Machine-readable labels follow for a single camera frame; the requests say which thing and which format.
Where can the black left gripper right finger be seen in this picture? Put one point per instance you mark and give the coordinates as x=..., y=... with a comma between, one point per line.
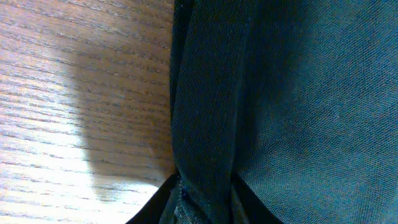
x=255, y=210

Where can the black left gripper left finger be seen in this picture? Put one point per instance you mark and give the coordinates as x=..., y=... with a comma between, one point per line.
x=153, y=209

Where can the black polo shirt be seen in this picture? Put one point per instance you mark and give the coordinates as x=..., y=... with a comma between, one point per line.
x=297, y=98

